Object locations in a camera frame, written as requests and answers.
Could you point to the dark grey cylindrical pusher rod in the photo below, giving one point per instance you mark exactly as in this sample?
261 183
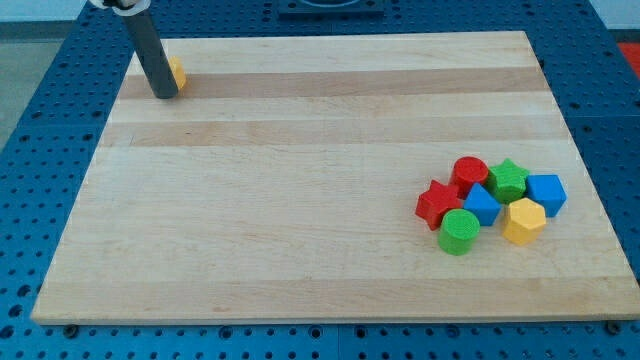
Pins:
150 52

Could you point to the white rod mount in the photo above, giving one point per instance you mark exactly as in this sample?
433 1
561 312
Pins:
122 7

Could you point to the yellow heart block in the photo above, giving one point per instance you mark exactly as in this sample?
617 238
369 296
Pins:
178 72

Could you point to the wooden board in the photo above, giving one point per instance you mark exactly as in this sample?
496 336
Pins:
280 186

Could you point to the red star block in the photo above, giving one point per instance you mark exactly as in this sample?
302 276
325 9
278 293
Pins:
435 202

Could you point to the red cylinder block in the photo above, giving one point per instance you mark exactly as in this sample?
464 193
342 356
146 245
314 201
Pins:
466 172

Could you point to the green cylinder block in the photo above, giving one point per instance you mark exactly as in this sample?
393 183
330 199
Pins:
458 231

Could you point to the blue triangle block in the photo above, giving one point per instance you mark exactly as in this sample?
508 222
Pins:
483 205

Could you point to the green star block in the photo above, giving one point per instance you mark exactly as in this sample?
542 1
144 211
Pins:
506 182

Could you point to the yellow hexagon block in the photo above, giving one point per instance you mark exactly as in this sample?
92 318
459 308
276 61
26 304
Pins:
524 221

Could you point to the blue cube block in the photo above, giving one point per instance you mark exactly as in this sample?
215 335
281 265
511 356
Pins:
548 191

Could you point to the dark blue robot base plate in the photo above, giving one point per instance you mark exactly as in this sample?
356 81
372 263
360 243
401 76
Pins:
304 8

